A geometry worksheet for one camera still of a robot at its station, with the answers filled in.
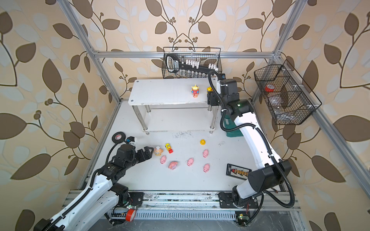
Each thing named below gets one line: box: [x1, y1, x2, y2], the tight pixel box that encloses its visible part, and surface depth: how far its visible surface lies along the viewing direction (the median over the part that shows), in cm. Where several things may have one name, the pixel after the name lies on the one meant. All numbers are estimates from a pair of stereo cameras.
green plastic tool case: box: [223, 114, 244, 138], surface depth 100 cm
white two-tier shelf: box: [128, 77, 219, 135], surface depth 86 cm
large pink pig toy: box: [168, 161, 178, 170], surface depth 84 cm
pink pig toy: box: [159, 155, 167, 165], surface depth 90 cm
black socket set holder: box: [165, 53, 219, 74], surface depth 85 cm
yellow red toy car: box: [164, 142, 174, 154], surface depth 94 cm
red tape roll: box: [264, 84, 275, 92], surface depth 83 cm
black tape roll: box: [111, 131, 126, 144], surface depth 101 cm
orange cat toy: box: [153, 145, 164, 157], surface depth 88 cm
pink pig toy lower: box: [203, 163, 210, 173], surface depth 86 cm
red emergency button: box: [125, 208, 136, 222], surface depth 69 cm
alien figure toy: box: [190, 84, 200, 99], surface depth 72 cm
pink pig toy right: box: [202, 149, 209, 158], surface depth 91 cm
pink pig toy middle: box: [186, 157, 195, 167], surface depth 88 cm
